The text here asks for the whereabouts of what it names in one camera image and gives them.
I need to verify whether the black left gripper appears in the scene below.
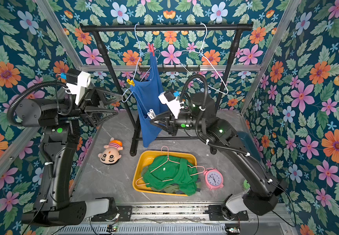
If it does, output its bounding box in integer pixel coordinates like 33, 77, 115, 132
46, 92, 119, 134

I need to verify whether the grey clothespin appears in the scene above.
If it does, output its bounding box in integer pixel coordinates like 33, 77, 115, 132
147, 109, 156, 119

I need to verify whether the pink wire hanger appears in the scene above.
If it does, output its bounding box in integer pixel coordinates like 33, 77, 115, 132
133, 146, 205, 187

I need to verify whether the white wire hanger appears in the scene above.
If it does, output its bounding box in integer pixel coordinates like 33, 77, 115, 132
182, 23, 229, 95

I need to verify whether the olive green tank top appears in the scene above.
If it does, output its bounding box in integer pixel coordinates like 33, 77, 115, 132
156, 183, 201, 195

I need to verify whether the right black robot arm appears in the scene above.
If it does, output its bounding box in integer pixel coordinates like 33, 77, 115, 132
150, 74, 287, 216

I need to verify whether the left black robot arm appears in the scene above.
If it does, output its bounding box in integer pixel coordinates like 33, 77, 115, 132
7, 81, 122, 227

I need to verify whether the blue tank top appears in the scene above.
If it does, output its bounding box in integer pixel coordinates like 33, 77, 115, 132
133, 62, 168, 148

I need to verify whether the yellow plastic tray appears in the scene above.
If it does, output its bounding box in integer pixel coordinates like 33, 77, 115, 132
132, 150, 205, 196

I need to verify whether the plush doll toy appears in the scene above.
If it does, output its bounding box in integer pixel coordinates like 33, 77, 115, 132
98, 138, 123, 165

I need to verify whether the black clothes rack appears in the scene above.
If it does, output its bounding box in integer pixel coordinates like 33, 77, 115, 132
80, 23, 253, 156

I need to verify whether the pink clothespin on blue top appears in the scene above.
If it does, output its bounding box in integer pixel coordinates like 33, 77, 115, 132
146, 43, 156, 56

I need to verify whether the pink alarm clock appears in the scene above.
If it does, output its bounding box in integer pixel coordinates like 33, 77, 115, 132
204, 168, 224, 191

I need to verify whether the dark teal plastic bin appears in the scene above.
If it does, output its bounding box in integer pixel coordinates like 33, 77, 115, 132
238, 131, 261, 163

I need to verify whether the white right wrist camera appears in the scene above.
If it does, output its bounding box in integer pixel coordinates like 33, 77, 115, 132
158, 90, 185, 119

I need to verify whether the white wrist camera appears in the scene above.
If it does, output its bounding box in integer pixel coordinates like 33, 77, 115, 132
158, 90, 185, 119
60, 69, 91, 105

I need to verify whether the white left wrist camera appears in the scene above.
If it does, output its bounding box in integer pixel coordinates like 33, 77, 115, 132
60, 69, 91, 105

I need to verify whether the light blue wire hanger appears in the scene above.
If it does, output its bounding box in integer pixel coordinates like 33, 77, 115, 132
121, 23, 157, 104

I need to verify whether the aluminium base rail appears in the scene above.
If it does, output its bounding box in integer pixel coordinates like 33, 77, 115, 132
120, 201, 293, 224

